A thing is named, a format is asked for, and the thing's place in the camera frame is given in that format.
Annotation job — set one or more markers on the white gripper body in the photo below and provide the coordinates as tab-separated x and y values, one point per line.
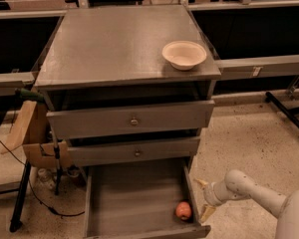
209	193

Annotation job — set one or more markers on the red apple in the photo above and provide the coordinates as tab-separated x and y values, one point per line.
183	210

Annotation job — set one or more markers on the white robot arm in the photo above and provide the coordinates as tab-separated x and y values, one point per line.
236	185

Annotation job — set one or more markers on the grey top drawer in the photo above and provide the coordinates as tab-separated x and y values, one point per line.
128	120

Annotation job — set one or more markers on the grey open bottom drawer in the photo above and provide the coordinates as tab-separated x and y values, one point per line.
137	200

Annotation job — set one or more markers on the grey middle drawer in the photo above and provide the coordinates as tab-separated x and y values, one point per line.
134	151

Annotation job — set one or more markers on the grey wooden drawer cabinet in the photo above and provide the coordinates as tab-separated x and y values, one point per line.
110	57

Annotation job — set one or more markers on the black floor stand right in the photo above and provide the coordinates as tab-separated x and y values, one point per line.
291	114

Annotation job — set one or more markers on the white paper bowl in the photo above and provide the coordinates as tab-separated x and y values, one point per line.
184	55

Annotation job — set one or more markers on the clear plastic bottle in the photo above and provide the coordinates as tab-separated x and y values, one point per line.
46	177

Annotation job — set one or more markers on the brown cardboard piece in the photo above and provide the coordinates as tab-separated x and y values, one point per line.
30	133

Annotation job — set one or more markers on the black tripod stand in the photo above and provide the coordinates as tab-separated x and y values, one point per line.
15	222

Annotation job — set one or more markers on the grey rail right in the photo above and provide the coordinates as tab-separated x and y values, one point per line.
261	67

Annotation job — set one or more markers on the grey rail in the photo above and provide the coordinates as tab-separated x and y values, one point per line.
12	81
261	67

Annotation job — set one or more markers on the green handled tool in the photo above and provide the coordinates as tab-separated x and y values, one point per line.
27	95

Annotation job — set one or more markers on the grey rail left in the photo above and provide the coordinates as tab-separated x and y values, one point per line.
12	81

